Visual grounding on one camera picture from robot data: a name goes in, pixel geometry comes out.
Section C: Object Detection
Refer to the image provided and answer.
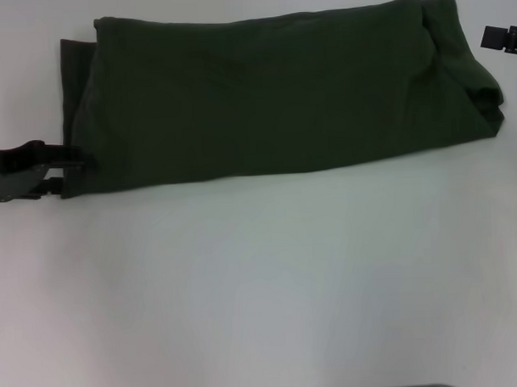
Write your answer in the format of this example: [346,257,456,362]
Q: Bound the dark green FREE t-shirt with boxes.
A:
[54,0,509,200]

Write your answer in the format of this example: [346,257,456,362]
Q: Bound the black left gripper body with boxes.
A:
[0,139,54,205]

